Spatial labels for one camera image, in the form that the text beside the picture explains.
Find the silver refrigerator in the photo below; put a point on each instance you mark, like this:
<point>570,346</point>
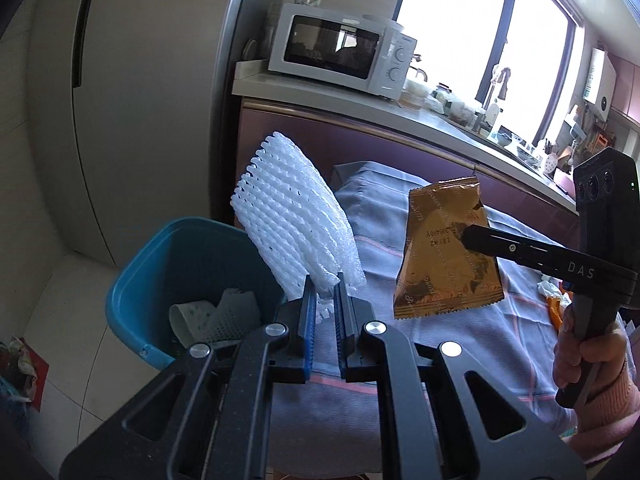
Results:
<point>124,97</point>

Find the crumpled white tissue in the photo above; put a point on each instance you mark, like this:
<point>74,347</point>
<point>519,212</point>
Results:
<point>549,290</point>

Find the kitchen faucet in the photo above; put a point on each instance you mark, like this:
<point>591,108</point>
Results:
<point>496,96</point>

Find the brown foil snack wrapper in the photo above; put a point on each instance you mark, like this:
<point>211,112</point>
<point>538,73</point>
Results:
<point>438,274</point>

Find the purple kitchen cabinet counter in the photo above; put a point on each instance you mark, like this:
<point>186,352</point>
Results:
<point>334,126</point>

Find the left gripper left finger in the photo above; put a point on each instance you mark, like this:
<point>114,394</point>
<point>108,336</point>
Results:
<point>303,337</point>

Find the white microwave oven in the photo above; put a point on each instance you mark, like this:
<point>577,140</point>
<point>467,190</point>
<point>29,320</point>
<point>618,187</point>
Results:
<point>350,51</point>

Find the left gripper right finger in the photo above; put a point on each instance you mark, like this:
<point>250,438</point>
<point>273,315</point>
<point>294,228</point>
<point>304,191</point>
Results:
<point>345,326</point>

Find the white polka dot utensil holder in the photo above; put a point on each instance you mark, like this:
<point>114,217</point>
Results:
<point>550,163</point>

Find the person's right hand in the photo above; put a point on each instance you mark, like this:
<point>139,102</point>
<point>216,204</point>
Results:
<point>606,352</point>

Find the white foam fruit net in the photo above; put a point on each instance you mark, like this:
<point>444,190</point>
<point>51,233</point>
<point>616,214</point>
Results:
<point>296,223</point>

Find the blue checked tablecloth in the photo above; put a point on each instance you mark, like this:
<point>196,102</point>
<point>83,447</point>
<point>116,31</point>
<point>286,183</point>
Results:
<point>328,428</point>

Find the blue plastic trash bin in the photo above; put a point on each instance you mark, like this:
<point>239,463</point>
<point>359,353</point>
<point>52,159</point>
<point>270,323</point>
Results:
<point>190,259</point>

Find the white wall water heater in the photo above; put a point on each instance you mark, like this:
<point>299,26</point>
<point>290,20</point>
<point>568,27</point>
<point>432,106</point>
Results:
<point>600,84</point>

